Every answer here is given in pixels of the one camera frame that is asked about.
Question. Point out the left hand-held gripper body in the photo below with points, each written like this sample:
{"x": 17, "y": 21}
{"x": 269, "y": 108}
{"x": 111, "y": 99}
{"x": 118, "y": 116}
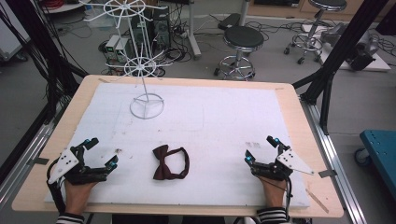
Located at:
{"x": 73, "y": 169}

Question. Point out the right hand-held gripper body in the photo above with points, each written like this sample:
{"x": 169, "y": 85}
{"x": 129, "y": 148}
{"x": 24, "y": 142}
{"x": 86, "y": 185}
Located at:
{"x": 288, "y": 160}

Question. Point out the dark red bow tie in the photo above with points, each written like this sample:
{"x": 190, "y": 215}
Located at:
{"x": 162, "y": 165}

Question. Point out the person's left hand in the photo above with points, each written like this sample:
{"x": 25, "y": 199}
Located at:
{"x": 76, "y": 196}

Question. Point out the person's right hand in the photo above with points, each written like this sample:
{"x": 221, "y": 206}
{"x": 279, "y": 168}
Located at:
{"x": 274, "y": 194}

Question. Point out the grey tape piece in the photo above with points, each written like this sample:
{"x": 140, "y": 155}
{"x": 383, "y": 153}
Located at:
{"x": 39, "y": 161}
{"x": 327, "y": 173}

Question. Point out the person's left striped sleeve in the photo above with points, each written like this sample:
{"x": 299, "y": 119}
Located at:
{"x": 70, "y": 218}

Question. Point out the person's striped sleeve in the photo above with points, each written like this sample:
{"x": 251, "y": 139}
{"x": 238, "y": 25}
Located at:
{"x": 272, "y": 215}
{"x": 70, "y": 218}

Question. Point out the thin wooden stick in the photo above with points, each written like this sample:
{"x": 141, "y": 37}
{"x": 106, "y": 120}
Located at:
{"x": 317, "y": 201}

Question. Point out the person's right striped sleeve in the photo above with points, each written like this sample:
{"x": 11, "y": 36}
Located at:
{"x": 272, "y": 215}

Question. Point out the white foam board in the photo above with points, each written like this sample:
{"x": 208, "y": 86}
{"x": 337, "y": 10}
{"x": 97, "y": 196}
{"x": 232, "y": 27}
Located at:
{"x": 202, "y": 118}

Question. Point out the blue cart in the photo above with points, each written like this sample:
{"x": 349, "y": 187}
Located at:
{"x": 381, "y": 155}

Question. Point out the grey power supply units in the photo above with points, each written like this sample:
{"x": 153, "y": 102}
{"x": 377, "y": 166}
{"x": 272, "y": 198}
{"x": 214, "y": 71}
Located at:
{"x": 117, "y": 48}

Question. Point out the black round stool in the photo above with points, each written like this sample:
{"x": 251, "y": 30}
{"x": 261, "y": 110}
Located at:
{"x": 243, "y": 39}

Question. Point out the grey round stool on castors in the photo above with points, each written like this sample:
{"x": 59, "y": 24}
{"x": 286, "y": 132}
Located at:
{"x": 313, "y": 40}

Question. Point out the white platform with grey machines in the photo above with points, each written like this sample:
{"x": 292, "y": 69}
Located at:
{"x": 358, "y": 46}

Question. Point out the black flat box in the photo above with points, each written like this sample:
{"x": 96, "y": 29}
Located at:
{"x": 229, "y": 21}

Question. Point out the black computer tower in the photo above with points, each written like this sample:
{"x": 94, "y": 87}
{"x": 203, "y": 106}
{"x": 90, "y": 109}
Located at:
{"x": 157, "y": 29}

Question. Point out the white table leg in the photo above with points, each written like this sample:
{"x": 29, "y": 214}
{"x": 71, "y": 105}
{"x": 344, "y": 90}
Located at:
{"x": 193, "y": 34}

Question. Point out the aluminium rail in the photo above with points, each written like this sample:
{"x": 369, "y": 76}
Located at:
{"x": 28, "y": 149}
{"x": 333, "y": 155}

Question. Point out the black metal frame post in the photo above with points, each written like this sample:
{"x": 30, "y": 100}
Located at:
{"x": 339, "y": 53}
{"x": 40, "y": 40}

